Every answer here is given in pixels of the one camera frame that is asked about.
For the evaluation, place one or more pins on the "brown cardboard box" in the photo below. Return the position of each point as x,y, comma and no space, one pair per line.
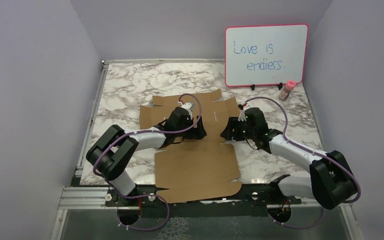
203,169

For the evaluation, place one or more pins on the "pink framed whiteboard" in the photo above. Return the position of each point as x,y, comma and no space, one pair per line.
265,55

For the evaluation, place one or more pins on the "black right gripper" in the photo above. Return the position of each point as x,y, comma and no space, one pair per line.
233,123

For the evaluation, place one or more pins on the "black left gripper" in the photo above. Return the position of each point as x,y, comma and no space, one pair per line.
198,133

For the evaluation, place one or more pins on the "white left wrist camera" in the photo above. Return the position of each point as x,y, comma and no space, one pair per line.
188,106

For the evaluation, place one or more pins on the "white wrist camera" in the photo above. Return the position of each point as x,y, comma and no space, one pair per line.
242,116
188,106

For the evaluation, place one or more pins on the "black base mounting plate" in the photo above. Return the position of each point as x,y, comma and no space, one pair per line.
228,199

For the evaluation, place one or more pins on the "pink lidded marker jar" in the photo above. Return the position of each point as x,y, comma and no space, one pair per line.
287,89

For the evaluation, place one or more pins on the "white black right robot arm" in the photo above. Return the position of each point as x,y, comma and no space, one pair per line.
330,180

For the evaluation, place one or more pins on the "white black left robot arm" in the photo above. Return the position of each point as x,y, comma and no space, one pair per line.
112,152

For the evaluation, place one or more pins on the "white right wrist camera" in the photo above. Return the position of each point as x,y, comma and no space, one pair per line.
242,116

